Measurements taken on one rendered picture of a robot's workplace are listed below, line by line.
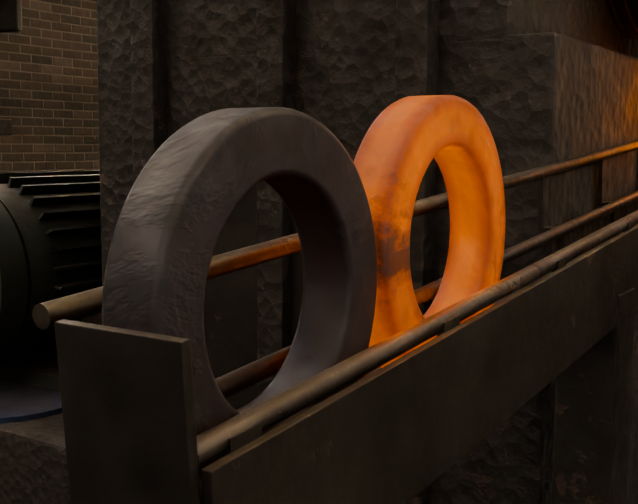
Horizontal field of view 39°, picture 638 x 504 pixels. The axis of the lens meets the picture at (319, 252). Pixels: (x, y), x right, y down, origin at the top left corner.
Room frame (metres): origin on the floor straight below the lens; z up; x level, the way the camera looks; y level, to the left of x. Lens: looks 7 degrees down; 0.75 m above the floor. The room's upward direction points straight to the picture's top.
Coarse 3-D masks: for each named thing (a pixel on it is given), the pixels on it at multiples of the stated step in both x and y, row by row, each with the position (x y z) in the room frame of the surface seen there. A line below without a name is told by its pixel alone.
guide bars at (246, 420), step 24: (600, 240) 0.82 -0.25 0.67; (552, 264) 0.71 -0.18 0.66; (504, 288) 0.63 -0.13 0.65; (456, 312) 0.57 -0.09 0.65; (408, 336) 0.51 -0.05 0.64; (432, 336) 0.54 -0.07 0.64; (360, 360) 0.47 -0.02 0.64; (384, 360) 0.49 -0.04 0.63; (312, 384) 0.43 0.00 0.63; (336, 384) 0.45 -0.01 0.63; (264, 408) 0.40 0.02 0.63; (288, 408) 0.41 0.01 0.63; (216, 432) 0.37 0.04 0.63; (240, 432) 0.38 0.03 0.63; (216, 456) 0.37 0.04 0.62
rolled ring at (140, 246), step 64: (192, 128) 0.42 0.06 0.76; (256, 128) 0.42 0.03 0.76; (320, 128) 0.47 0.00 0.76; (192, 192) 0.39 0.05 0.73; (320, 192) 0.47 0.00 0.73; (128, 256) 0.38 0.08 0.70; (192, 256) 0.39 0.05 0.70; (320, 256) 0.50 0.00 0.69; (128, 320) 0.37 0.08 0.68; (192, 320) 0.39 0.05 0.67; (320, 320) 0.50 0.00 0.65
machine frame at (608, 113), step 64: (128, 0) 1.34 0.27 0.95; (192, 0) 1.27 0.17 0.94; (256, 0) 1.18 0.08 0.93; (320, 0) 1.16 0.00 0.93; (384, 0) 1.11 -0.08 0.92; (448, 0) 1.06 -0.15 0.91; (512, 0) 1.03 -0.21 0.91; (576, 0) 1.22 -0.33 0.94; (128, 64) 1.34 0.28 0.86; (192, 64) 1.27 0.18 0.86; (256, 64) 1.21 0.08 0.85; (320, 64) 1.16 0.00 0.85; (384, 64) 1.11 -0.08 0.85; (448, 64) 1.06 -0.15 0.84; (512, 64) 1.02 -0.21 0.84; (576, 64) 1.05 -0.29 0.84; (128, 128) 1.34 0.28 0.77; (512, 128) 1.02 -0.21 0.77; (576, 128) 1.06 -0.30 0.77; (128, 192) 1.34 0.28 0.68; (256, 192) 1.20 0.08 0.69; (512, 192) 1.02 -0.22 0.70; (576, 192) 1.07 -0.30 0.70; (256, 320) 1.20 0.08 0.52; (256, 384) 1.20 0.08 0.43; (512, 448) 1.01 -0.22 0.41
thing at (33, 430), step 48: (0, 192) 1.80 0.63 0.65; (48, 192) 1.88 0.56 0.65; (96, 192) 1.98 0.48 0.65; (0, 240) 1.68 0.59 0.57; (48, 240) 1.78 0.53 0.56; (96, 240) 1.88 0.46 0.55; (0, 288) 1.66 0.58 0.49; (48, 288) 1.76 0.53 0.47; (0, 336) 1.68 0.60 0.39; (48, 336) 1.82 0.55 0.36; (48, 384) 1.79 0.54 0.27; (0, 432) 1.57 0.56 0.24; (48, 432) 1.54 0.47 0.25; (0, 480) 1.56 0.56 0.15; (48, 480) 1.49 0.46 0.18
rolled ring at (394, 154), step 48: (432, 96) 0.59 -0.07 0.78; (384, 144) 0.55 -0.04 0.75; (432, 144) 0.57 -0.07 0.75; (480, 144) 0.63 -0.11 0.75; (384, 192) 0.53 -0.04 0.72; (480, 192) 0.65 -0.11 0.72; (384, 240) 0.52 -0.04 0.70; (480, 240) 0.65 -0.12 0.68; (384, 288) 0.52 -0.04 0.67; (480, 288) 0.64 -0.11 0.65; (384, 336) 0.54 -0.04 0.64
